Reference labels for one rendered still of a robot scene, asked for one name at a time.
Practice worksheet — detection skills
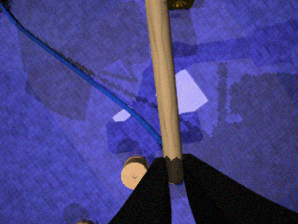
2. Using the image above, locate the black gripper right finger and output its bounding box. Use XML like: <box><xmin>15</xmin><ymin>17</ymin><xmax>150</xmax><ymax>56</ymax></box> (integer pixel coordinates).
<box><xmin>182</xmin><ymin>153</ymin><xmax>298</xmax><ymax>224</ymax></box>

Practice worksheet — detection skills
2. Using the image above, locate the light wooden stick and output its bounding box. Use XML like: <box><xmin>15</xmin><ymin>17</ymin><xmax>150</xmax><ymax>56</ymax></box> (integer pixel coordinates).
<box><xmin>0</xmin><ymin>0</ymin><xmax>184</xmax><ymax>186</ymax></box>

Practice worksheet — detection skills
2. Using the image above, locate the yellow wooden block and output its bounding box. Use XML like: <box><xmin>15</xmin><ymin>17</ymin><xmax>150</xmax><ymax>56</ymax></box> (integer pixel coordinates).
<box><xmin>168</xmin><ymin>0</ymin><xmax>194</xmax><ymax>10</ymax></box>

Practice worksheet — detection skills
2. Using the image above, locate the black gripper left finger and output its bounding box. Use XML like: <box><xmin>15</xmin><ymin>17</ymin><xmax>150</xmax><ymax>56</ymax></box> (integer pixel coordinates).
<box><xmin>108</xmin><ymin>157</ymin><xmax>172</xmax><ymax>224</ymax></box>

